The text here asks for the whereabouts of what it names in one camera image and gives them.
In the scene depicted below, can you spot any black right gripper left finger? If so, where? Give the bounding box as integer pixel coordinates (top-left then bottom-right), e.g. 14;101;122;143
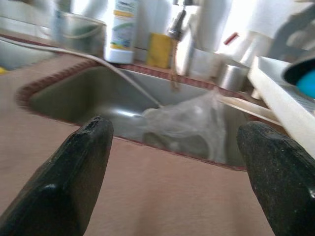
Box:
0;114;114;236

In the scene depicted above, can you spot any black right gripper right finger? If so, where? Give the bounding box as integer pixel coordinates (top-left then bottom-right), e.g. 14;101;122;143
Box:
236;120;315;236

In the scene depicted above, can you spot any white dish rack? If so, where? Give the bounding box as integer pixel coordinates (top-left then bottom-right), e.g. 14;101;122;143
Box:
247;0;315;160

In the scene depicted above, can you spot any blue bowl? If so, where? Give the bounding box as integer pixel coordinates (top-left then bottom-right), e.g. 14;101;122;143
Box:
295;72;315;99

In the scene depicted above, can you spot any clear plastic bag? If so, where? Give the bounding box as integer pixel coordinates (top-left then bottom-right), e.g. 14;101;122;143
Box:
141;90;229;164

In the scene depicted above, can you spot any small stainless steel cup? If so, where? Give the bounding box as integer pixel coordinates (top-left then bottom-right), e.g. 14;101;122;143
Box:
218;62;249;91

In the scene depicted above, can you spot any clear plastic pail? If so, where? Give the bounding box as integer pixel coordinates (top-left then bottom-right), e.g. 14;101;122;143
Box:
53;12;108;57

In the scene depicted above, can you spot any white bottle yellow cap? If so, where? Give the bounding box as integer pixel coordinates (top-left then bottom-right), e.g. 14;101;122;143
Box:
103;0;140;64

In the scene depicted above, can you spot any mustard yellow sponge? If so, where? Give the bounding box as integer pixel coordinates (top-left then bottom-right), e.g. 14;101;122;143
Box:
146;33;173;69

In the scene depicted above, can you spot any chrome gooseneck faucet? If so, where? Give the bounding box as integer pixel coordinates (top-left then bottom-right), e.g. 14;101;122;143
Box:
167;0;197;93

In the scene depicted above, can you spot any clear jug red handle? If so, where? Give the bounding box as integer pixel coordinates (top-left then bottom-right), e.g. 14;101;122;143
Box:
194;31;247;74

